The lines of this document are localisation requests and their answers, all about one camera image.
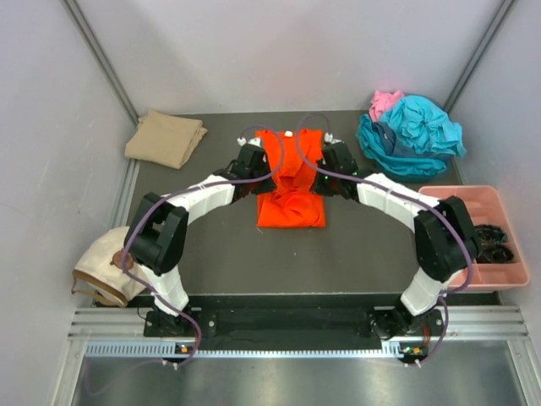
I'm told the turquoise t shirt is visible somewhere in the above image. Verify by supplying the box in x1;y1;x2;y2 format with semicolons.
383;93;467;174

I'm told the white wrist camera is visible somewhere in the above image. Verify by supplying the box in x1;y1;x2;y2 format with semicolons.
237;136;263;148
323;132;342;145

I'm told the folded beige t shirt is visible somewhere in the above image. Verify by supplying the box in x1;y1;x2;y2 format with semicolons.
124;110;207;169

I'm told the orange t shirt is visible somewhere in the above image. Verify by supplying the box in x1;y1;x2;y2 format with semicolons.
256;129;325;228

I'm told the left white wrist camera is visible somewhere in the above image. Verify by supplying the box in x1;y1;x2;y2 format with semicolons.
237;136;263;148

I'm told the aluminium frame rail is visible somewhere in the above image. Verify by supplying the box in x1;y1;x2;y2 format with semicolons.
68;305;529;341

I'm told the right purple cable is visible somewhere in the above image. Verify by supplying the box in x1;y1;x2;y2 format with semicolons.
294;112;473;367

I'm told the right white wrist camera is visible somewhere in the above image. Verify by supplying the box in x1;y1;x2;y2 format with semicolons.
323;132;342;145

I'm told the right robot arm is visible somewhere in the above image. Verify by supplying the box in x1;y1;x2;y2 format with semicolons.
312;140;482;339

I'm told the dark hair tie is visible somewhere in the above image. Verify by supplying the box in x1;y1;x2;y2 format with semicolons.
477;244;516;264

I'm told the pink t shirt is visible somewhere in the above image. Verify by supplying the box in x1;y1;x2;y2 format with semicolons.
369;91;405;122

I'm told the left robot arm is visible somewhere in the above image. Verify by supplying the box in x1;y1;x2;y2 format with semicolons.
120;137;276;336

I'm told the black hair tie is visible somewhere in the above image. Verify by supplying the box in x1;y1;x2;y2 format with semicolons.
475;223;509;244

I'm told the grey slotted cable duct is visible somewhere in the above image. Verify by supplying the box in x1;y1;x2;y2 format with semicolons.
84;341;428;359

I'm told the pink divided tray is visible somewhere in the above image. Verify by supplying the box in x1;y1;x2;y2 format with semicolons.
420;185;530;292

